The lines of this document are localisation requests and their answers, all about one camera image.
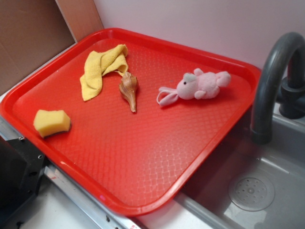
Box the yellow sponge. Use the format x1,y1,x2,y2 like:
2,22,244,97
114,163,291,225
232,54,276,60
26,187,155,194
33,110,71,138

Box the yellow cloth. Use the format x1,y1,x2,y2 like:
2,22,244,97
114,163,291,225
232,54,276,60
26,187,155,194
80,44,129,102

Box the red plastic tray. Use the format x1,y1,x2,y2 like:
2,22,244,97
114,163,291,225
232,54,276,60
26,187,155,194
0,28,260,216

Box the black metal bracket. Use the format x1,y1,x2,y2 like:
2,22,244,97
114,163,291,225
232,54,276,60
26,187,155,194
0,138,46,228

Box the pink plush bunny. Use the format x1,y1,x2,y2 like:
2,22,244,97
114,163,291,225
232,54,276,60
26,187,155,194
156,68,231,106

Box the grey toy sink basin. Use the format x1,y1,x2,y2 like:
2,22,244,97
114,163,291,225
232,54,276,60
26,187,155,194
177,101,305,229

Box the brown conch seashell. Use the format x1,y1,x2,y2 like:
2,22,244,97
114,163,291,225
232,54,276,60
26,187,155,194
119,72,139,113

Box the grey toy faucet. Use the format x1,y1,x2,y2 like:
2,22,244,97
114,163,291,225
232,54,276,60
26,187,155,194
250,32,305,145

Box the brown cardboard panel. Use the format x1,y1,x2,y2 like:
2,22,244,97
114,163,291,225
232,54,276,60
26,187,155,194
0,0,103,94

